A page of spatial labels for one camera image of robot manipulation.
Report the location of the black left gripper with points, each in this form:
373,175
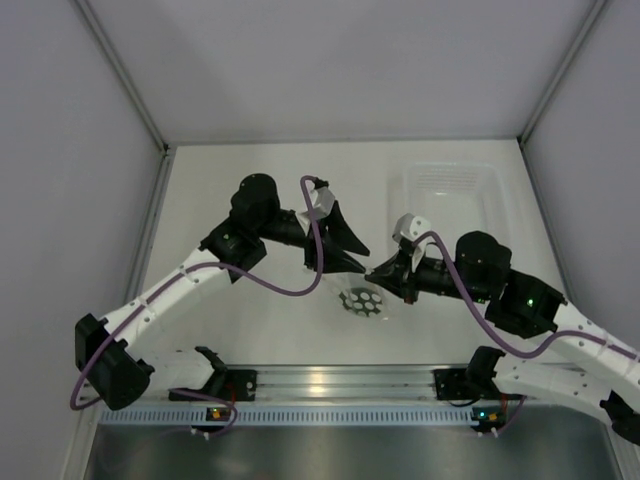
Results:
336,260

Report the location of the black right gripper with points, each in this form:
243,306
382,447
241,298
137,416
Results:
392,274

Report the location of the clear zip top bag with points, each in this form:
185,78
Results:
335,282

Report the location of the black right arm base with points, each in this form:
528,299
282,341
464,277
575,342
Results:
475,381

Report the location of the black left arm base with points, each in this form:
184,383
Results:
229,384

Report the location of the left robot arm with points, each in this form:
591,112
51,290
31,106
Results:
114,353

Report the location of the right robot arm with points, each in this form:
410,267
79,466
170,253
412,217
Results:
543,346

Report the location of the white perforated plastic basket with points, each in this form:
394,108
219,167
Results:
456,198

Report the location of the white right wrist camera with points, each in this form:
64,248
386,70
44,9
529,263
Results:
409,233

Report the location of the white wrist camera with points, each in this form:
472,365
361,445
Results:
409,233
318,201

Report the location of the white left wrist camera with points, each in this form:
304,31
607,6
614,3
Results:
318,201

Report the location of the aluminium mounting rail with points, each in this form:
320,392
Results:
274,383

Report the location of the white slotted cable duct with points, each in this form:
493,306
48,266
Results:
293,415

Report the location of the aluminium frame post right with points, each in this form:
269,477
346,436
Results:
578,39

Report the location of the aluminium frame post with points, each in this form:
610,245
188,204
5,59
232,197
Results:
105,44
578,39

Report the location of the aluminium frame post left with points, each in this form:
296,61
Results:
105,44

